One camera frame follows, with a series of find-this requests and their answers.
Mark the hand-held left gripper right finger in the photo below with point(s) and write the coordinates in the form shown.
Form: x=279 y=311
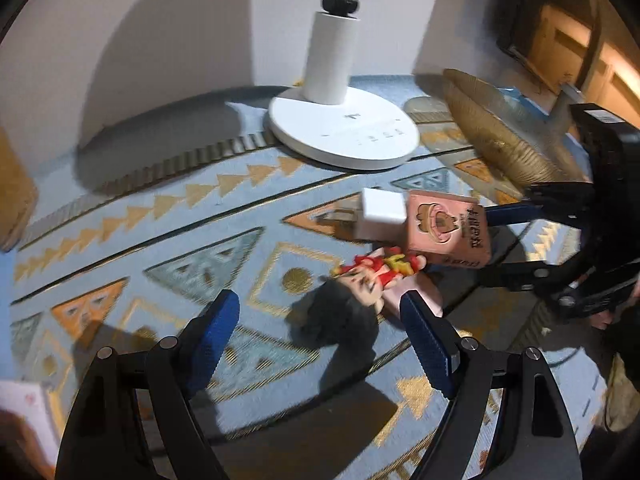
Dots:
x=425 y=340

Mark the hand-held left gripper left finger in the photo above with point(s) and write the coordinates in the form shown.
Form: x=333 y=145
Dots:
x=215 y=335

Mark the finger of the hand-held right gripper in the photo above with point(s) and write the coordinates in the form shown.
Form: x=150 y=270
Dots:
x=510 y=212
x=525 y=274

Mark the pink printed box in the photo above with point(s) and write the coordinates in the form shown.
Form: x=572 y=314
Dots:
x=440 y=225

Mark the amber ribbed glass bowl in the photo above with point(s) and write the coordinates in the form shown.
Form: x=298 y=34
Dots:
x=500 y=125

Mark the black-haired red figurine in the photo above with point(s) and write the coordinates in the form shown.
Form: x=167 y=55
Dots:
x=340 y=310

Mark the person's right hand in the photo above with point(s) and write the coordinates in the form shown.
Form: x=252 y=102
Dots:
x=602 y=320

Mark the patterned blue mat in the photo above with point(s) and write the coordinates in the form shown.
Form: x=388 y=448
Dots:
x=175 y=220

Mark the white charger plug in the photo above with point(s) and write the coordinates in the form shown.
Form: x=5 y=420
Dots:
x=382 y=212

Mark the white lamp stand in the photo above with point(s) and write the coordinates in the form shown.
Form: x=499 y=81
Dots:
x=345 y=125

